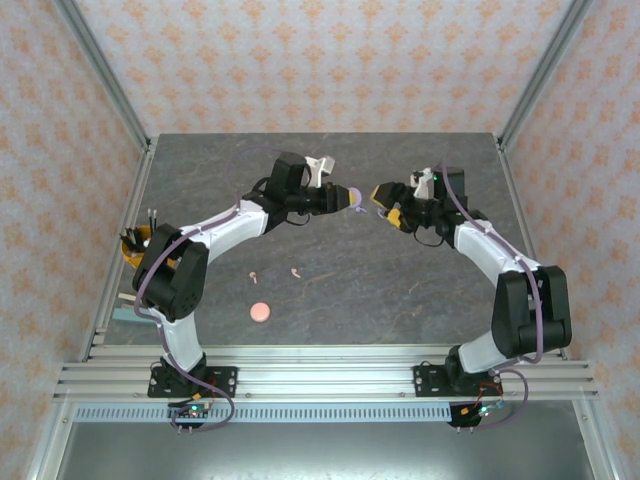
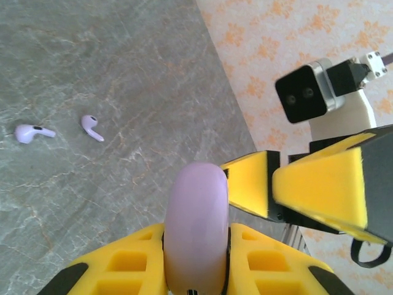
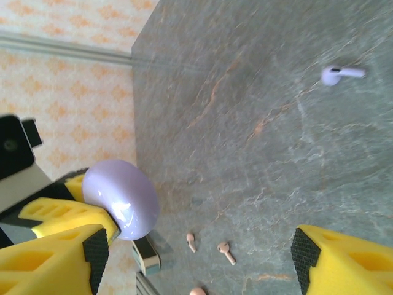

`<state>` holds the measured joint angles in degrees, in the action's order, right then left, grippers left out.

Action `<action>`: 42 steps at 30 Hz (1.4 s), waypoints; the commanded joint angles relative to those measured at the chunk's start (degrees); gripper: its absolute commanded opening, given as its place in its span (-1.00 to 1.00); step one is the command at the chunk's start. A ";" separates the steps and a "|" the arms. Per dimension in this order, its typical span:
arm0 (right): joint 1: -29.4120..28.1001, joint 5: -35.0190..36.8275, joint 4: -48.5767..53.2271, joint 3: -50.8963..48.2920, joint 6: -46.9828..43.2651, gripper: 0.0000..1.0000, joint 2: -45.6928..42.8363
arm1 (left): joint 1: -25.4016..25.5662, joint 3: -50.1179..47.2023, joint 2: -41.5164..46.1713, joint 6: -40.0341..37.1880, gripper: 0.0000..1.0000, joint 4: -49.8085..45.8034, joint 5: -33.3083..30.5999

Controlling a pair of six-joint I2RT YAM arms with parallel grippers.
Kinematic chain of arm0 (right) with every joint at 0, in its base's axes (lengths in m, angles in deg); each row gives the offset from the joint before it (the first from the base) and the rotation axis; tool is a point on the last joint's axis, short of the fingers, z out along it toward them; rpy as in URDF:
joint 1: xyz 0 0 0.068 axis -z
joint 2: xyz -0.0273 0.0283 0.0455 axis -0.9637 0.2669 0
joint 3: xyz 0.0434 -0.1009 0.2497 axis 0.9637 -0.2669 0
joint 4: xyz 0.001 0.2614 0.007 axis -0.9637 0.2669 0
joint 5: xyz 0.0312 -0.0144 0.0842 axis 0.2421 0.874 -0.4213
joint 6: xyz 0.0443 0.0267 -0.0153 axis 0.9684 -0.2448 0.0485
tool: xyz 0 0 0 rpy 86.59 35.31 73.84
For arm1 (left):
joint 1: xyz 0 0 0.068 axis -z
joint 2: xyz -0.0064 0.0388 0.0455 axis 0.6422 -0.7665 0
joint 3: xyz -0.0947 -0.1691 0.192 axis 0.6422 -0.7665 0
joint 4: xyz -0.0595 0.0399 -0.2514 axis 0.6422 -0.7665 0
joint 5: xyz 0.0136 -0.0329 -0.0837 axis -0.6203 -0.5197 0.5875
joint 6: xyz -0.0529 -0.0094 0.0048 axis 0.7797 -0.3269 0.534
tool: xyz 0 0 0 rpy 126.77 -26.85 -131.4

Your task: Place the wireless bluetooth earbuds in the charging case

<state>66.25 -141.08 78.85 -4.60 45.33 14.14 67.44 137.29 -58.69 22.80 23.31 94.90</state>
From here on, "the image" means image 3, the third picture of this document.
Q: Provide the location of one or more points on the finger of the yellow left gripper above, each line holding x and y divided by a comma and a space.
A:
75, 189
61, 215

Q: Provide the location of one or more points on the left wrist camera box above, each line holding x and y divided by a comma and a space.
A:
15, 138

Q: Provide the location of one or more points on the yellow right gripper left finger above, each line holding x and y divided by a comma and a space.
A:
46, 270

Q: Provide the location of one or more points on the small light blue box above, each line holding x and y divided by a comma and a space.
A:
149, 255

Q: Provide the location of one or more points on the aluminium table side rail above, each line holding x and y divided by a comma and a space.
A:
144, 285

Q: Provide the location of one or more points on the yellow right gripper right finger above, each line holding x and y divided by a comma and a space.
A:
347, 270

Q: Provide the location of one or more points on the purple earbud charging case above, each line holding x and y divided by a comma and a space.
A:
122, 190

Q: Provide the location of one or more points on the pink earbud charging case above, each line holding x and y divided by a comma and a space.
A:
198, 292

